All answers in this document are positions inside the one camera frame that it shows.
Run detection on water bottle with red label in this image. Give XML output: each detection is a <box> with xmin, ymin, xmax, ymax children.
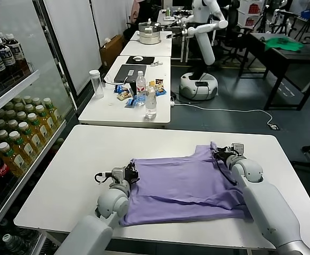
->
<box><xmin>136</xmin><ymin>70</ymin><xmax>147</xmax><ymax>106</ymax></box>

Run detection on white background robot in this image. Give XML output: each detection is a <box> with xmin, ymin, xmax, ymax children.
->
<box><xmin>170</xmin><ymin>0</ymin><xmax>229</xmax><ymax>101</ymax></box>

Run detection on glass door drinks shelf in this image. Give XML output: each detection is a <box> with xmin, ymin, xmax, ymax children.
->
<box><xmin>0</xmin><ymin>0</ymin><xmax>78</xmax><ymax>255</ymax></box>

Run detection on clear bottle with green cap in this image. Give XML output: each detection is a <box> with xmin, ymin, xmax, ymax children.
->
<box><xmin>2</xmin><ymin>233</ymin><xmax>27</xmax><ymax>254</ymax></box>

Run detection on red and white boxes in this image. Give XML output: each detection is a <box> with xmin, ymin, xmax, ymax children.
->
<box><xmin>244</xmin><ymin>2</ymin><xmax>262</xmax><ymax>27</ymax></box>

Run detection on black mouse pad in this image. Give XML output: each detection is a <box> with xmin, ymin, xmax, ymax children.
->
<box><xmin>125</xmin><ymin>55</ymin><xmax>155</xmax><ymax>65</ymax></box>

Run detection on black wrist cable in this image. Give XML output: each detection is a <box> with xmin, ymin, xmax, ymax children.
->
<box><xmin>214</xmin><ymin>159</ymin><xmax>238</xmax><ymax>186</ymax></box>
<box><xmin>95</xmin><ymin>172</ymin><xmax>113</xmax><ymax>184</ymax></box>

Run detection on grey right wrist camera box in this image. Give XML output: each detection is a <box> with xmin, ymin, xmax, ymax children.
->
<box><xmin>231</xmin><ymin>143</ymin><xmax>245</xmax><ymax>156</ymax></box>

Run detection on white table with pot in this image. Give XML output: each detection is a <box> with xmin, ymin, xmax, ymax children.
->
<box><xmin>119</xmin><ymin>30</ymin><xmax>173</xmax><ymax>58</ymax></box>

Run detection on clear jar with white lid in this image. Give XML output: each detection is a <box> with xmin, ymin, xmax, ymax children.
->
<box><xmin>89</xmin><ymin>70</ymin><xmax>104</xmax><ymax>99</ymax></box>

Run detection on purple t-shirt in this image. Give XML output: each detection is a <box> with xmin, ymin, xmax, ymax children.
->
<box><xmin>119</xmin><ymin>141</ymin><xmax>254</xmax><ymax>227</ymax></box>

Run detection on cracker snack packet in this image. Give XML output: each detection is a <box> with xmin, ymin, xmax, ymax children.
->
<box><xmin>116</xmin><ymin>91</ymin><xmax>132</xmax><ymax>101</ymax></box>

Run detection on grey closed laptop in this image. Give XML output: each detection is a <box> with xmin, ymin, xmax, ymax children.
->
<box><xmin>113</xmin><ymin>64</ymin><xmax>147</xmax><ymax>83</ymax></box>

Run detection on white steamer pot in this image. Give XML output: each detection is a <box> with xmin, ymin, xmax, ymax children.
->
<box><xmin>138</xmin><ymin>18</ymin><xmax>162</xmax><ymax>45</ymax></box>

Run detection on black table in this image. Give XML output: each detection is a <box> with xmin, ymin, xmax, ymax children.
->
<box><xmin>246</xmin><ymin>31</ymin><xmax>310</xmax><ymax>111</ymax></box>

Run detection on black office chair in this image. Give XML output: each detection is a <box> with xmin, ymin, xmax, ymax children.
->
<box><xmin>214</xmin><ymin>0</ymin><xmax>251</xmax><ymax>66</ymax></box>

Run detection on cardboard box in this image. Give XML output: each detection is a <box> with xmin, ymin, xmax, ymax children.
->
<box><xmin>99</xmin><ymin>34</ymin><xmax>124</xmax><ymax>67</ymax></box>

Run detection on white table with snacks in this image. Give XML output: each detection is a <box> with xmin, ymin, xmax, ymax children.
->
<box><xmin>78</xmin><ymin>55</ymin><xmax>172</xmax><ymax>130</ymax></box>

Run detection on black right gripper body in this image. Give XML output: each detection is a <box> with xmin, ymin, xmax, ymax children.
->
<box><xmin>215</xmin><ymin>147</ymin><xmax>234</xmax><ymax>164</ymax></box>

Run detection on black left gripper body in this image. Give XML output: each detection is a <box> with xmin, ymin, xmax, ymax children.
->
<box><xmin>124</xmin><ymin>166</ymin><xmax>140</xmax><ymax>184</ymax></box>

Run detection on green cloth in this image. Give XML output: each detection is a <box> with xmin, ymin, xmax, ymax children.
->
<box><xmin>265</xmin><ymin>37</ymin><xmax>306</xmax><ymax>53</ymax></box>

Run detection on clear bottle with white cap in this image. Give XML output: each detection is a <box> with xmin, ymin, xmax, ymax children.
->
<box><xmin>145</xmin><ymin>85</ymin><xmax>157</xmax><ymax>120</ymax></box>

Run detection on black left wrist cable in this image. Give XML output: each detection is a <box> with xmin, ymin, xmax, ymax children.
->
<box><xmin>95</xmin><ymin>172</ymin><xmax>113</xmax><ymax>184</ymax></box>

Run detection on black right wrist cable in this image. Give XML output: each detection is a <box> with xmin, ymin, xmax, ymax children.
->
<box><xmin>214</xmin><ymin>159</ymin><xmax>238</xmax><ymax>186</ymax></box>

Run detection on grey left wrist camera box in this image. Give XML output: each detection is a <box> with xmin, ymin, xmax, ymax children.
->
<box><xmin>111</xmin><ymin>167</ymin><xmax>128</xmax><ymax>184</ymax></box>

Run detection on pink garment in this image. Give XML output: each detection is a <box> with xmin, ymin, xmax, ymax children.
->
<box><xmin>130</xmin><ymin>0</ymin><xmax>143</xmax><ymax>24</ymax></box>

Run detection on white floor cable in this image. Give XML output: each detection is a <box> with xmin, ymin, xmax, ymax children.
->
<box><xmin>170</xmin><ymin>102</ymin><xmax>280</xmax><ymax>131</ymax></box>

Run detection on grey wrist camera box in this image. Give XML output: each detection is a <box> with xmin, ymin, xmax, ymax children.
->
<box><xmin>111</xmin><ymin>167</ymin><xmax>128</xmax><ymax>184</ymax></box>
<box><xmin>231</xmin><ymin>143</ymin><xmax>245</xmax><ymax>156</ymax></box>

